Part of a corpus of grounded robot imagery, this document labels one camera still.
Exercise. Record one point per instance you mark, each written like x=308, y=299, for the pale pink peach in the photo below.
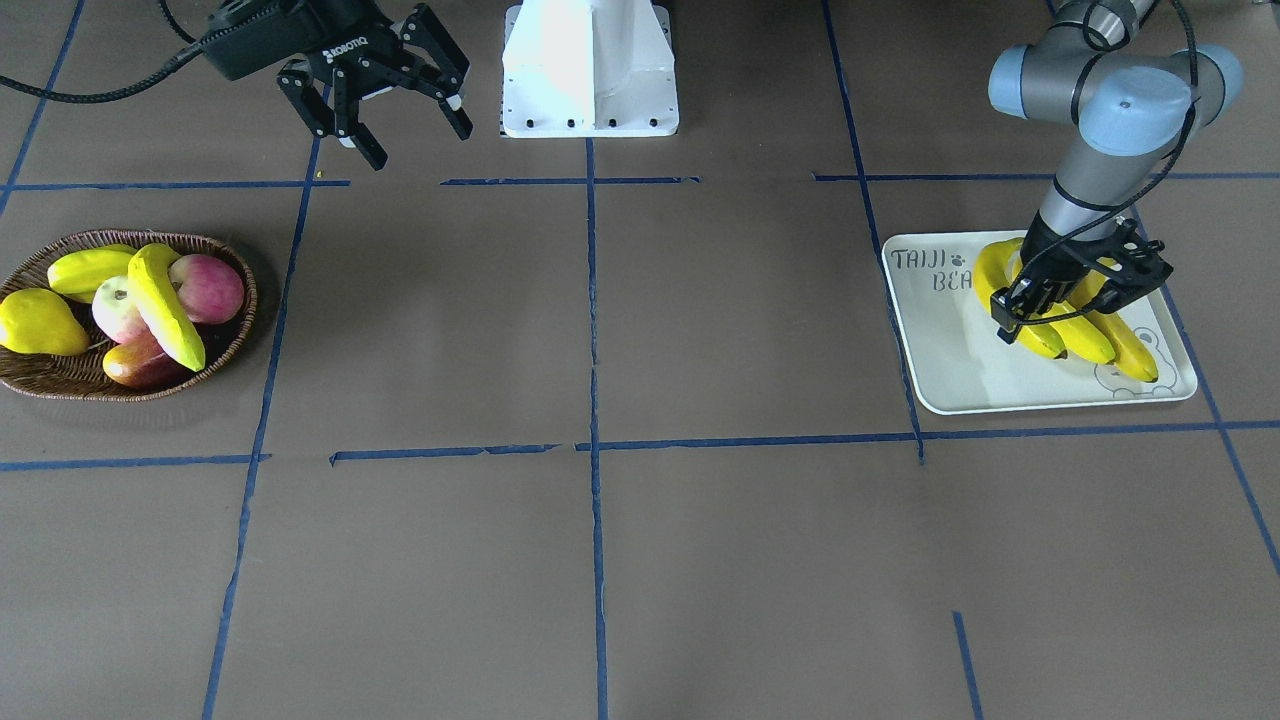
x=116, y=313

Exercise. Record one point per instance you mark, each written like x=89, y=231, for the white bear tray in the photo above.
x=959, y=366

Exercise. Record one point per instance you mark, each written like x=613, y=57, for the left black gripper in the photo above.
x=1052, y=250

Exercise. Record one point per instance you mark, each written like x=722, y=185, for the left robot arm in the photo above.
x=1133, y=115

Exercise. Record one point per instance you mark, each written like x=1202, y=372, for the brown wicker basket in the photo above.
x=81, y=378

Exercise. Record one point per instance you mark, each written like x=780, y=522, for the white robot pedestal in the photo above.
x=587, y=69

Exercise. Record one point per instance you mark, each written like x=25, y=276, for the orange yellow mango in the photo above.
x=142, y=364

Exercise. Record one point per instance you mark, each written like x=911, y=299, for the yellow banana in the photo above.
x=991, y=273
x=1132, y=356
x=159, y=305
x=1079, y=336

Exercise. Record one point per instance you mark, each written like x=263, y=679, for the yellow starfruit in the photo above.
x=78, y=275

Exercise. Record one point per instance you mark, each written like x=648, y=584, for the yellow lemon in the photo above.
x=39, y=321

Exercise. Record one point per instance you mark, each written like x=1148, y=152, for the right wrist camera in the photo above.
x=245, y=36

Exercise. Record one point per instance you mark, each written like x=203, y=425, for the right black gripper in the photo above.
x=352, y=53

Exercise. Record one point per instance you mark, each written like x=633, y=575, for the red apple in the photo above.
x=209, y=290

